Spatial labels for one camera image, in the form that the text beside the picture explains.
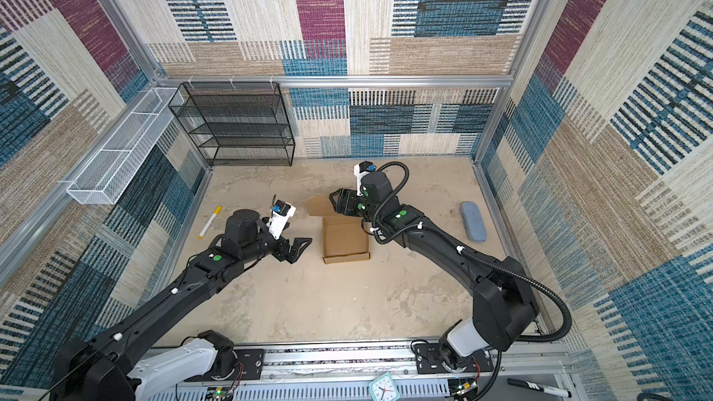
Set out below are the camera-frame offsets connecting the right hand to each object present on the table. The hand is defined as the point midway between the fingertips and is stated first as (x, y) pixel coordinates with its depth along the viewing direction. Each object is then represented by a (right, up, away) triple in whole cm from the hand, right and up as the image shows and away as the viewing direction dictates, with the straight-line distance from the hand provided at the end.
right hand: (340, 201), depth 80 cm
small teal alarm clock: (+11, -45, -11) cm, 48 cm away
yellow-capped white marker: (-48, -8, +22) cm, 54 cm away
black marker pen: (+50, -45, -11) cm, 68 cm away
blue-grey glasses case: (+45, -8, +18) cm, 49 cm away
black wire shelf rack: (-43, +29, +30) cm, 60 cm away
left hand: (-12, -8, -1) cm, 14 cm away
